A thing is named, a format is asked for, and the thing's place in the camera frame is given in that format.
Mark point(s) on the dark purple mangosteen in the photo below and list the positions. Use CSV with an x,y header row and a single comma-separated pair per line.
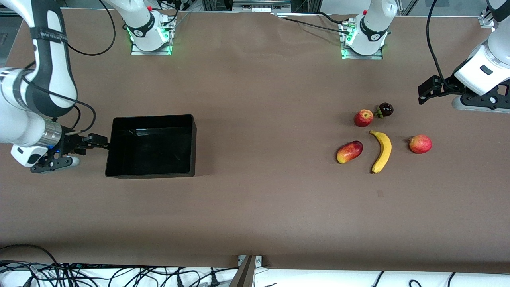
x,y
386,109

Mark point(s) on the small red apple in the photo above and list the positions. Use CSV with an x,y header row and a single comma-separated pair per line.
x,y
363,118

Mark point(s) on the black plastic box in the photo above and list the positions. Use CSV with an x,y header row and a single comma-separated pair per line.
x,y
159,147

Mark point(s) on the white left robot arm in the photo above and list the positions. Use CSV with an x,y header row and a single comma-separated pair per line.
x,y
374,24

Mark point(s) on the small metal corner bracket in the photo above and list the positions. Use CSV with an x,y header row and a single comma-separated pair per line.
x,y
486,20

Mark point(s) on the yellow banana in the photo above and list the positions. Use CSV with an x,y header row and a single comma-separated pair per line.
x,y
384,151

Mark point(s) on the grey metal rail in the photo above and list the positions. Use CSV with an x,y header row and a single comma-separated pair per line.
x,y
261,3

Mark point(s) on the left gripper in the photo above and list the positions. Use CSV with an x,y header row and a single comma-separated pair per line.
x,y
445,86

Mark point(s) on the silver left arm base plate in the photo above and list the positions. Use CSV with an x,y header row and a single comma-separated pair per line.
x,y
358,57

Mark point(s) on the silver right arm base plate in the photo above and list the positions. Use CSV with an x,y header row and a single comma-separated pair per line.
x,y
159,52

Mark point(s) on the table cover sheet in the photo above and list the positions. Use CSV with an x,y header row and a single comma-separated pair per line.
x,y
239,219

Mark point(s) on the grey metal post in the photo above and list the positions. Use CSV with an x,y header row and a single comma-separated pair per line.
x,y
244,275

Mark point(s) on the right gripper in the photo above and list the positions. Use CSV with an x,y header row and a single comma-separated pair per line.
x,y
73,144

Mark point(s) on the white connector block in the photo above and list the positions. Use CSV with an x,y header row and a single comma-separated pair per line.
x,y
262,9

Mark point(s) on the silver metal edge bracket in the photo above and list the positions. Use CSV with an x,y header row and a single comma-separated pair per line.
x,y
258,261

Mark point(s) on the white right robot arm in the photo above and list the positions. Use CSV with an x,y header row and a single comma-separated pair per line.
x,y
16,119

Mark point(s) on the red yellow mango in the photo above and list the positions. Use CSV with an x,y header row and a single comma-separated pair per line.
x,y
349,152

